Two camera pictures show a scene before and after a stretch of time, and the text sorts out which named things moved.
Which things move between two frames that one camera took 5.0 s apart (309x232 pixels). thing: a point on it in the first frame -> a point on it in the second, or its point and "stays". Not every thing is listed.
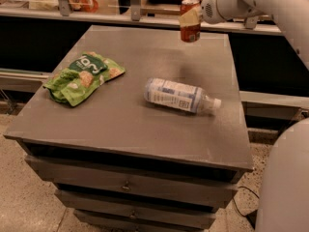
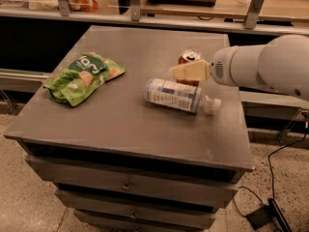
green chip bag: [77, 83] stays
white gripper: [214, 10] -> [222, 69]
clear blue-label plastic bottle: [177, 96] stays
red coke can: [190, 20] -> [188, 56]
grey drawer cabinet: [126, 164] stays
